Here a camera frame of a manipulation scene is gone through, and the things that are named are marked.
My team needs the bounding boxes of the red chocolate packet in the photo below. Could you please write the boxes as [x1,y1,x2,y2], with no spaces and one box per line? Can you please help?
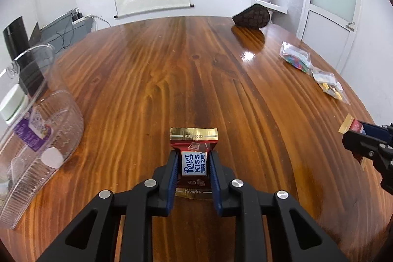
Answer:
[338,114,374,171]
[170,127,219,199]

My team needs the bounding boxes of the zip bag yellow parts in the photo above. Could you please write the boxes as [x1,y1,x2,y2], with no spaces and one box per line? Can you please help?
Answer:
[311,67,351,105]

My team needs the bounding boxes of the purple label bottle white cap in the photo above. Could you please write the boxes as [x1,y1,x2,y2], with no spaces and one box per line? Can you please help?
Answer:
[0,85,53,156]

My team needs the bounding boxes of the clear plastic container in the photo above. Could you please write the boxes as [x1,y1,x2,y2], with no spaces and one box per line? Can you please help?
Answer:
[0,43,85,231]

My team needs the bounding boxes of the black cable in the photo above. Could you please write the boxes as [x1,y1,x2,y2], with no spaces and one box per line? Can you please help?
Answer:
[57,19,77,49]

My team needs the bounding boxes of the white cable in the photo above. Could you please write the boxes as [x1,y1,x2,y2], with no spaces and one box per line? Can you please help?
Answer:
[88,15,112,28]

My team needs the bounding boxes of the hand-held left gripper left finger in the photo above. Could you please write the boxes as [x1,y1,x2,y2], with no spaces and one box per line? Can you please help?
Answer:
[37,150,180,262]

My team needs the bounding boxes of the brown patterned pouch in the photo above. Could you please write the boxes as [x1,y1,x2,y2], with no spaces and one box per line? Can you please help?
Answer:
[232,3,271,30]

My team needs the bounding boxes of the zip bag colourful beads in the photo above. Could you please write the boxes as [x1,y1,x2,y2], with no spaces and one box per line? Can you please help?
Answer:
[279,41,312,75]

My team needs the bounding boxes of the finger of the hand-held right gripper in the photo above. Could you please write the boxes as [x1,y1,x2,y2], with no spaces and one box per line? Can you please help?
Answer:
[342,130,393,195]
[362,122,393,146]

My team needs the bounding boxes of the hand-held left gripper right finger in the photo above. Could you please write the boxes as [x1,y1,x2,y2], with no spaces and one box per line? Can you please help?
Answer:
[207,151,351,262]

